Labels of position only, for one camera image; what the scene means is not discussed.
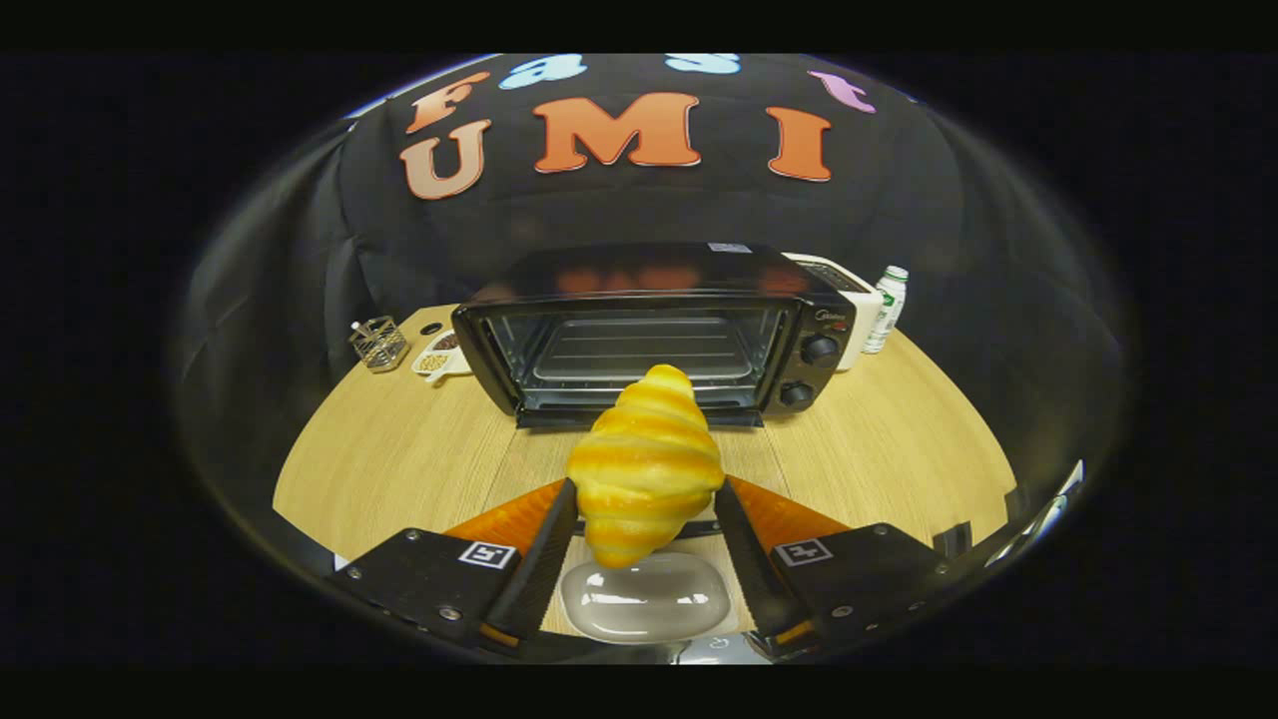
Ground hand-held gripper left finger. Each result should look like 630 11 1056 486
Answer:
329 477 580 656

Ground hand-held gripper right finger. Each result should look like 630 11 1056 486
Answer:
712 475 955 656

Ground yellow croissant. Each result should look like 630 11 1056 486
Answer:
565 363 727 570

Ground black toaster oven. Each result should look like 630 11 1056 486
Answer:
451 242 860 430

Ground white pop-up toaster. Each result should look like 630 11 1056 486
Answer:
782 252 886 372

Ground white glossy plate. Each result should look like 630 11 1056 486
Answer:
559 552 732 645

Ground white divided snack dish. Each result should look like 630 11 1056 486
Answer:
411 330 473 386

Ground white bottle green label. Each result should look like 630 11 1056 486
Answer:
862 265 910 356

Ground black backdrop cloth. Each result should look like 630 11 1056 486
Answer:
175 55 1124 560

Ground wire mesh basket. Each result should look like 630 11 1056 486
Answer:
348 316 410 373

